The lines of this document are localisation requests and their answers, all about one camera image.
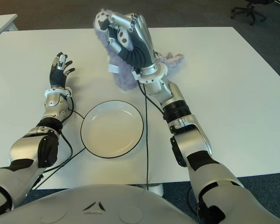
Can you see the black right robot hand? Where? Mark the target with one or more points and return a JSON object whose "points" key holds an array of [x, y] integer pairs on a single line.
{"points": [[140, 49]]}

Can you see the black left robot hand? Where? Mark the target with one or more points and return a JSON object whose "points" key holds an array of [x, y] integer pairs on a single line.
{"points": [[58, 78]]}

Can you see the purple plush bunny doll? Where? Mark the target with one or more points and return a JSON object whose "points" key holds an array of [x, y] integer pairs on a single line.
{"points": [[124, 74]]}

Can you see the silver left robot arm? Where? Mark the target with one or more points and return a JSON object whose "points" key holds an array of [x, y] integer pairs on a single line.
{"points": [[25, 149]]}

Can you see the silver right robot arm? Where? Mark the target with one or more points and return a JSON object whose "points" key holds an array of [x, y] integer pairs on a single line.
{"points": [[196, 151]]}

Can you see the white plate black rim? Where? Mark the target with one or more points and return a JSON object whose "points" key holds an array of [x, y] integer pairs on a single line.
{"points": [[112, 128]]}

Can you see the white neighbouring desk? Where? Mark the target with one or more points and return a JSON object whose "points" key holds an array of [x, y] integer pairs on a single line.
{"points": [[2, 25]]}

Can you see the black office chair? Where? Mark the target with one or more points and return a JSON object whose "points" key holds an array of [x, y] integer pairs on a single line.
{"points": [[249, 11]]}

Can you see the grey robot torso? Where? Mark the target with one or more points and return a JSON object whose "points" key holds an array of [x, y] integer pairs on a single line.
{"points": [[95, 210]]}

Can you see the grey table pedestal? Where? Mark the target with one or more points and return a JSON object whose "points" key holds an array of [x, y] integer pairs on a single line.
{"points": [[152, 187]]}

